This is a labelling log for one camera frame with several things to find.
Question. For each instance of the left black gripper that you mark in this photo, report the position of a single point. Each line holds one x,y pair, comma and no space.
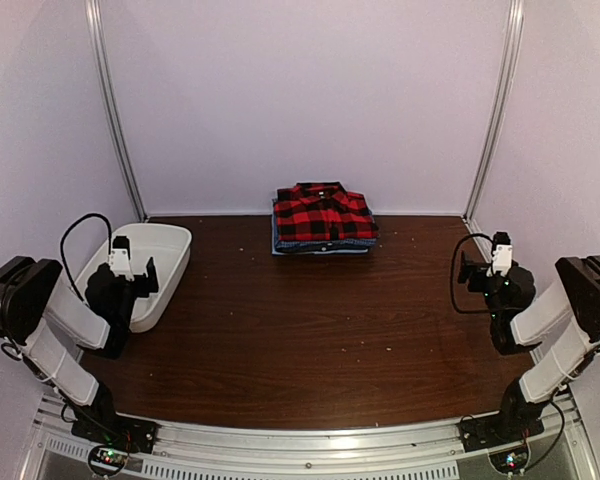
151,287

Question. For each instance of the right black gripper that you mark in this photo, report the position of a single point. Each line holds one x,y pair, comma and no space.
474,285

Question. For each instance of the blue checked shirt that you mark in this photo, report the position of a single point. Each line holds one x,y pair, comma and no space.
320,244

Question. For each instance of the red black plaid shirt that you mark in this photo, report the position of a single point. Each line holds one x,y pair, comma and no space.
332,191

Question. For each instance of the light blue shirt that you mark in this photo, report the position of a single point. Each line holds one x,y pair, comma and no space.
320,251

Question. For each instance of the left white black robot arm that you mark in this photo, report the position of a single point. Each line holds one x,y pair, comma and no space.
34,302

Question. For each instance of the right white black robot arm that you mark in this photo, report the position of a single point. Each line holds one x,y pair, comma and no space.
564,320

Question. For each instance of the white plastic bin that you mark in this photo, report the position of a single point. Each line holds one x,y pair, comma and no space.
158,255

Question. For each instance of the left circuit board with leds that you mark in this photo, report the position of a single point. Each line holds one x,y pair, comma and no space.
104,460

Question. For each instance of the circuit board with leds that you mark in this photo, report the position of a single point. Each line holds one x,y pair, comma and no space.
104,460
509,461

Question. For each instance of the right circuit board with leds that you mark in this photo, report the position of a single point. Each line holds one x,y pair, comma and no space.
509,461

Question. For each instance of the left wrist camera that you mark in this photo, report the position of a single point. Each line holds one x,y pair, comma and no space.
119,260

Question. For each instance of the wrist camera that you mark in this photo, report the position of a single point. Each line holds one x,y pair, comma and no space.
119,260
501,254

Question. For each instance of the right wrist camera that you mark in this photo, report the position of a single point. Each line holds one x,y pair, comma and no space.
501,254

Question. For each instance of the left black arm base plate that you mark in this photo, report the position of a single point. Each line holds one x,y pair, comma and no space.
130,434

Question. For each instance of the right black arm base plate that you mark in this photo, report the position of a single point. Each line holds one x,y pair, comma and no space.
478,433

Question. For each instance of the aluminium front frame rail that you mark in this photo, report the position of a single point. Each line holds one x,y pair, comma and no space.
430,450

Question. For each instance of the right aluminium corner post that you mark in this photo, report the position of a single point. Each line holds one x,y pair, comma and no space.
513,33

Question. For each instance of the aluminium corner post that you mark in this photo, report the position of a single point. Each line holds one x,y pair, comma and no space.
513,33
98,41

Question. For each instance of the left aluminium corner post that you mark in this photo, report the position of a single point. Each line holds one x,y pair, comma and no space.
98,41

